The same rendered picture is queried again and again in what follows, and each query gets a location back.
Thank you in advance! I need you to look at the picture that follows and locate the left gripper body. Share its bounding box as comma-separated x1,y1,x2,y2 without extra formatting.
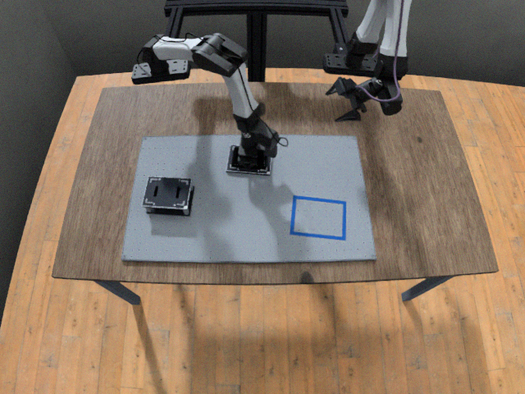
342,78,377,119

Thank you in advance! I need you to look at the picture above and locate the blue tape rectangle outline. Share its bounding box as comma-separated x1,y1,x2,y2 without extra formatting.
290,195,346,241

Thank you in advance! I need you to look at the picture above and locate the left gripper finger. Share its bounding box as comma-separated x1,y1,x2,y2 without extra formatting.
335,110,362,122
325,76,343,96

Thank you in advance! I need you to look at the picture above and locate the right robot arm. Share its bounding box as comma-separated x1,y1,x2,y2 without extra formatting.
132,33,279,158

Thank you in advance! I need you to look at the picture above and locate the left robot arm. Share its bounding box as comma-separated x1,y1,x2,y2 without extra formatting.
325,0,412,116

